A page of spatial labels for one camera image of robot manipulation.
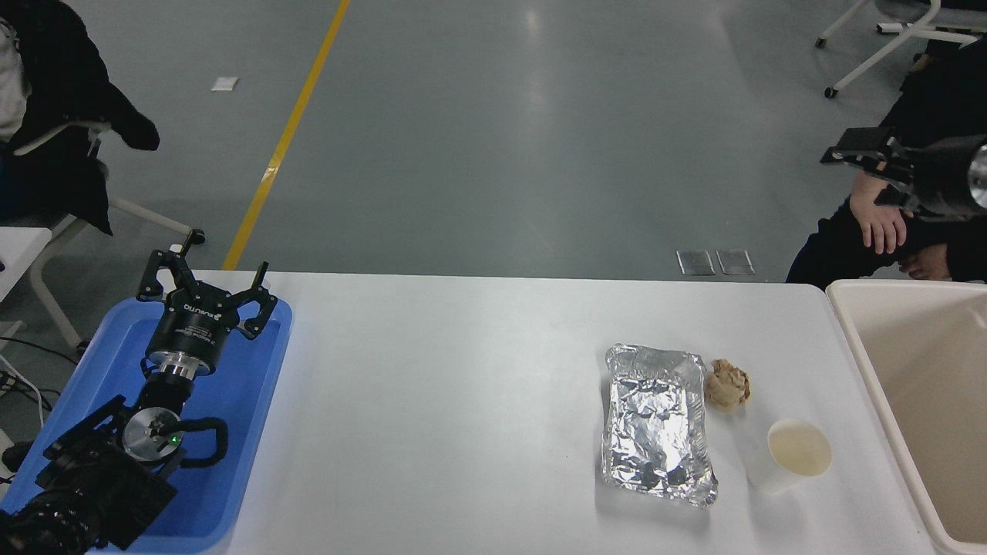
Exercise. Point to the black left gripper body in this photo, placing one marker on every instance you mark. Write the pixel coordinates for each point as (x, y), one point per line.
(193, 327)

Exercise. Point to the crumpled foil tray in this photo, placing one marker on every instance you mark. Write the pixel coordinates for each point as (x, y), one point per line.
(655, 416)

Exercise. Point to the white rolling frame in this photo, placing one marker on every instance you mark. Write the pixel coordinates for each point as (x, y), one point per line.
(879, 54)

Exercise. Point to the crumpled tan paper ball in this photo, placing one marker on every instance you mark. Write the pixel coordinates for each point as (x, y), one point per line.
(726, 385)

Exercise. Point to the seated person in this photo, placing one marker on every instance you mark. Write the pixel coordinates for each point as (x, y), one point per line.
(62, 77)

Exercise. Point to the blue plastic tray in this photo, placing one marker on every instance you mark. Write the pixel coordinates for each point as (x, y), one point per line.
(247, 401)

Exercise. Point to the white chair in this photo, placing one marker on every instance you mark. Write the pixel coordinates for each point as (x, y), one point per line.
(151, 217)

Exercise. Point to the metal floor plate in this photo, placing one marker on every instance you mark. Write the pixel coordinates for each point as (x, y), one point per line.
(736, 263)
(695, 263)

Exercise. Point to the person's hand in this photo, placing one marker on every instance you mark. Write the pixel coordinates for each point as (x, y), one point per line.
(929, 264)
(875, 220)

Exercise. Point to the white side table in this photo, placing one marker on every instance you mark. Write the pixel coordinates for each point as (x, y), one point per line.
(19, 254)

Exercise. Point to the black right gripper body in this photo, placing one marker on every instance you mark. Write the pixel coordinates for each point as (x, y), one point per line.
(944, 181)

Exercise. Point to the tan shoe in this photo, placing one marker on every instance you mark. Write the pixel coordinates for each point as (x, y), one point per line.
(923, 63)

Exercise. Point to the large pale bin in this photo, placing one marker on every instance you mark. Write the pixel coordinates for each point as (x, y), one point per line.
(925, 401)

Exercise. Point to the white paper cup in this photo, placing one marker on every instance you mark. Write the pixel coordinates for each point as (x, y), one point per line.
(798, 451)

